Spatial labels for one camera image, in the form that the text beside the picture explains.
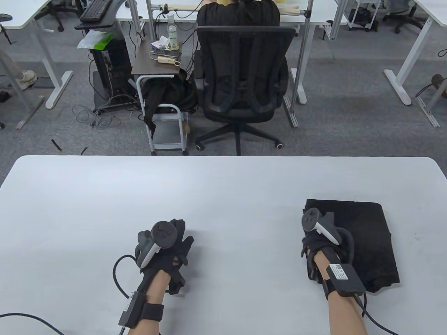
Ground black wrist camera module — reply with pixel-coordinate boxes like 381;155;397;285
322;264;366;300
118;291;164;328

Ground grey white hand controller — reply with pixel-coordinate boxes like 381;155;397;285
135;221;177;269
301;208;355;262

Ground person's right forearm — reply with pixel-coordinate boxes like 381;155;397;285
313;251;369;335

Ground black swivel chair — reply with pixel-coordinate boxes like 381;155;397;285
35;0;88;32
382;0;425;34

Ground black computer tower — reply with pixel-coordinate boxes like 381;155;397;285
90;38;137;112

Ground person's left hand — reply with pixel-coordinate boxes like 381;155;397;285
134;218;195;295

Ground black keyboard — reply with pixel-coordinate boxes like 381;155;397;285
79;0;113;23

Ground black mesh office chair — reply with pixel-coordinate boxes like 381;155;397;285
193;26;296;156

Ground white cart with brown top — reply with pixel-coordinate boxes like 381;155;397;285
131;40;191;156

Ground person's right hand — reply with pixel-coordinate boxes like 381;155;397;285
300;229;355;286

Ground white office desk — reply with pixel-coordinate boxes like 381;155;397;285
0;0;74;109
115;0;350;40
384;0;447;106

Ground black bag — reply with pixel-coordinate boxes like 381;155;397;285
353;8;376;30

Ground black keyboard tray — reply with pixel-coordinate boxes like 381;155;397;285
74;0;128;31

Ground aluminium floor rail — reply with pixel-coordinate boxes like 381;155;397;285
415;79;447;128

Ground black draped jacket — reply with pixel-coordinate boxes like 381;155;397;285
141;68;199;135

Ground black trousers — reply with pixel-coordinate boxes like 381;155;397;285
302;199;400;293

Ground long black braided cable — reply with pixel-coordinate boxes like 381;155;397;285
0;312;67;335
354;293;400;335

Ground clear plastic bottle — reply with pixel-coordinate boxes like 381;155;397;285
167;13;179;50

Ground white wire cart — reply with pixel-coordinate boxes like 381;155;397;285
348;0;383;32

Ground aluminium frame post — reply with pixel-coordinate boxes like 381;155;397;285
126;0;144;44
284;0;314;128
145;0;157;42

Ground green white plastic bag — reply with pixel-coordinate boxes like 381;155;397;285
77;30;116;51

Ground black glove cable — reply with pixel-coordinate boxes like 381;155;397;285
112;255;140;298

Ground tangle of floor cables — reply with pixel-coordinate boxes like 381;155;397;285
72;94;140;128

